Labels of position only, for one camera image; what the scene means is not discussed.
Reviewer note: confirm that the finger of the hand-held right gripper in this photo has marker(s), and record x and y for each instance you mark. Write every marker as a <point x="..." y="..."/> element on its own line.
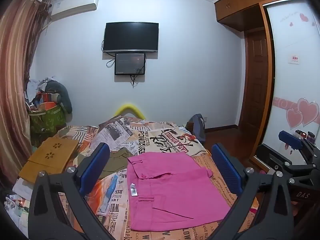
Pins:
<point x="291" y="140"/>
<point x="275" y="158"/>

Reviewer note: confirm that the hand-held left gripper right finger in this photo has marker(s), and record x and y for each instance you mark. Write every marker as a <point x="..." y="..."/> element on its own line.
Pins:
<point x="226" y="167"/>

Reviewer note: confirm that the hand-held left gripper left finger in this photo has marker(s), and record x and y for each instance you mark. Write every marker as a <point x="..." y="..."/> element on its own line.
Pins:
<point x="93" y="165"/>

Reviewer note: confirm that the pink pants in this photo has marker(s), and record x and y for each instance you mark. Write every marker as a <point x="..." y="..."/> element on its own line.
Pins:
<point x="170" y="195"/>

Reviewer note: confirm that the cluster of small bottles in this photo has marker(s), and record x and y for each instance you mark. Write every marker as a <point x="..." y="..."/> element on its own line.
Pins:
<point x="306" y="134"/>

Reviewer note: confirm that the olive green garment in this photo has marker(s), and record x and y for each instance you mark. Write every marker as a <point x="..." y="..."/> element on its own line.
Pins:
<point x="115" y="161"/>

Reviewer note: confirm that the wooden lap desk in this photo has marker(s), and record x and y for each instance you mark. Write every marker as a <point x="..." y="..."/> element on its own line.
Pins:
<point x="50" y="155"/>

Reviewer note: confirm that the orange newspaper-print bedsheet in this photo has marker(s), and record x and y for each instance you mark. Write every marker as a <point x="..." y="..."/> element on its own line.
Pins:
<point x="115" y="205"/>

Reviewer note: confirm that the blue backpack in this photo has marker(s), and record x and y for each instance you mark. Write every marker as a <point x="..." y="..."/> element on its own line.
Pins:
<point x="198" y="128"/>

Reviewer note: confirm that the wardrobe with heart decals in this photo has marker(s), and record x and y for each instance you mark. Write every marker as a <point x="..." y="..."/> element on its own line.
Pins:
<point x="295" y="85"/>

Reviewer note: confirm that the cream printed quilt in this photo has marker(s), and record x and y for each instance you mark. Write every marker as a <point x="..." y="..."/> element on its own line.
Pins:
<point x="150" y="137"/>

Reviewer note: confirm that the green patterned bag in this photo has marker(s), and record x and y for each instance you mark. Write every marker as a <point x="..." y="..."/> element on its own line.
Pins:
<point x="47" y="122"/>

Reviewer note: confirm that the yellow pillow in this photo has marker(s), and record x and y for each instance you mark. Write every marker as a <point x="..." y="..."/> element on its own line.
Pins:
<point x="128" y="108"/>

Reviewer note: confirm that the brown wooden door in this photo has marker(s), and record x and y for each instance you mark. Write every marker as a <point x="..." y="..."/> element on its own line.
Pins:
<point x="255" y="80"/>

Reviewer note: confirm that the grey plush toy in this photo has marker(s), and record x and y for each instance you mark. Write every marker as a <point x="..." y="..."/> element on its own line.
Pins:
<point x="62" y="95"/>

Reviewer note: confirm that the pile of papers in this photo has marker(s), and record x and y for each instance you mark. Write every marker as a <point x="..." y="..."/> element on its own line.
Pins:
<point x="17" y="205"/>

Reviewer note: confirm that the striped brown curtain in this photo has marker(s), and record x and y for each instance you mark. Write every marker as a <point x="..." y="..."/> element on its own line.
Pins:
<point x="15" y="67"/>

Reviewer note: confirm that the wooden overhead cabinet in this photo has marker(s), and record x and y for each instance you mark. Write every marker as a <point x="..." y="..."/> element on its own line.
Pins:
<point x="240" y="7"/>

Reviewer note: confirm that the white air conditioner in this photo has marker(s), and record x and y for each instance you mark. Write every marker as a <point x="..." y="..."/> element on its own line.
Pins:
<point x="72" y="5"/>

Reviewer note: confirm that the wooden bed frame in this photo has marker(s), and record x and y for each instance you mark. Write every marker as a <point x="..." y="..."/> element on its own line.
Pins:
<point x="190" y="125"/>

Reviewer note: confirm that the small black wall monitor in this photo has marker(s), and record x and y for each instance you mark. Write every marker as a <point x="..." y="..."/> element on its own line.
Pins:
<point x="130" y="63"/>

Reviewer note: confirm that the black wall television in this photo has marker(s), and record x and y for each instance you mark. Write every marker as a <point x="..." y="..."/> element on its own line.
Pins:
<point x="131" y="37"/>

